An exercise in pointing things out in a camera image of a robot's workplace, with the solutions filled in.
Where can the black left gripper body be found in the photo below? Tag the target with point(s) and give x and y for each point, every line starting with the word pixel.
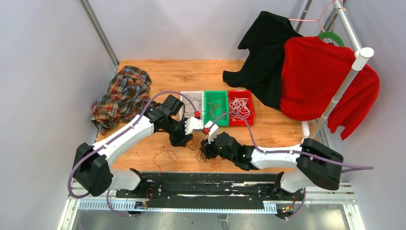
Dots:
pixel 177 133

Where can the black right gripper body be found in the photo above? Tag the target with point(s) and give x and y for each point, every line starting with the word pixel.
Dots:
pixel 211 150

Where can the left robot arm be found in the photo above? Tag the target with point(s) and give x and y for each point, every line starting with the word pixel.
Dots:
pixel 92 174

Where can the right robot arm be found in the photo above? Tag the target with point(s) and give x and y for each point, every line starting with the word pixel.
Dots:
pixel 311 163

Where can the white translucent plastic bin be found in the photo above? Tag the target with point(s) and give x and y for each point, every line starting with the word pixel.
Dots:
pixel 192 99

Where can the green plastic bin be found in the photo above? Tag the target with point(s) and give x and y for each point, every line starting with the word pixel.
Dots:
pixel 215 104

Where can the red plastic bin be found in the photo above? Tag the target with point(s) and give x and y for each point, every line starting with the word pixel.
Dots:
pixel 240 101

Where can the plaid flannel shirt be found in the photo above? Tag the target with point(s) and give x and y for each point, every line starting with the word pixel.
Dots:
pixel 127 94

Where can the black t-shirt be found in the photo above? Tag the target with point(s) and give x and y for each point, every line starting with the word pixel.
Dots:
pixel 262 71

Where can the red t-shirt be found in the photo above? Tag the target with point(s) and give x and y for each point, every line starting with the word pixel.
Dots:
pixel 313 71

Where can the green clothes hanger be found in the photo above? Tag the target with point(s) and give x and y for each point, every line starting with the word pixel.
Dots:
pixel 332 36

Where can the white clothes rack pole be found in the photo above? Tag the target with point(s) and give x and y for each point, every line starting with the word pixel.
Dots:
pixel 362 56

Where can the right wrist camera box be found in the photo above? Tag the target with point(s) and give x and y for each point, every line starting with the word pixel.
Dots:
pixel 212 130

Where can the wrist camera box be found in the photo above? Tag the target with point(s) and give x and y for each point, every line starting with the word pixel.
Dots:
pixel 212 130
pixel 193 124

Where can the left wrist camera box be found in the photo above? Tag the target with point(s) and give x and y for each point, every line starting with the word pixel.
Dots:
pixel 193 124

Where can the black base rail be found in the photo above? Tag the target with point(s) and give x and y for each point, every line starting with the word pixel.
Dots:
pixel 207 191

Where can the pink wire hanger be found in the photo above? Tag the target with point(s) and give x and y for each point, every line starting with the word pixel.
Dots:
pixel 304 13

